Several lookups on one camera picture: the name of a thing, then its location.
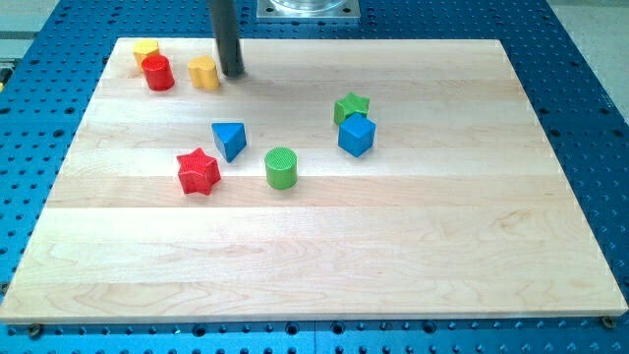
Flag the green cylinder block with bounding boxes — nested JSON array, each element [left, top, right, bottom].
[[264, 147, 298, 190]]

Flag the red cylinder block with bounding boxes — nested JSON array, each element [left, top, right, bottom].
[[142, 54, 175, 91]]

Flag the red star block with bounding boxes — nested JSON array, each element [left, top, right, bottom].
[[177, 147, 221, 196]]

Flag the yellow heart block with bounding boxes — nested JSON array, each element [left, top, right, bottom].
[[187, 56, 220, 90]]

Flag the green star block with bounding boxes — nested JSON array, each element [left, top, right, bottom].
[[333, 92, 371, 125]]

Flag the right board stop screw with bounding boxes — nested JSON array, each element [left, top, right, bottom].
[[600, 316, 617, 329]]

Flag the left board stop screw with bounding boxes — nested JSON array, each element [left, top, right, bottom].
[[27, 324, 43, 339]]

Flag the light wooden board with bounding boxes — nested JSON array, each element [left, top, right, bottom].
[[1, 37, 627, 324]]

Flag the blue cube block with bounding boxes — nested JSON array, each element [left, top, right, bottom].
[[338, 113, 376, 157]]

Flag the yellow hexagon block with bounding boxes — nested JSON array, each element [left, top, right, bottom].
[[133, 38, 160, 71]]

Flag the board stop screw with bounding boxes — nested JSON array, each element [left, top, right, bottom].
[[600, 316, 617, 329], [27, 324, 43, 339]]

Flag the blue triangle block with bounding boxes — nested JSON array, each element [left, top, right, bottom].
[[211, 122, 247, 163]]

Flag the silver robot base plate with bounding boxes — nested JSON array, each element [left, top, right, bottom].
[[257, 0, 361, 21]]

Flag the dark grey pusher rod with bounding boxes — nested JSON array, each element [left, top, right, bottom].
[[208, 0, 245, 78]]

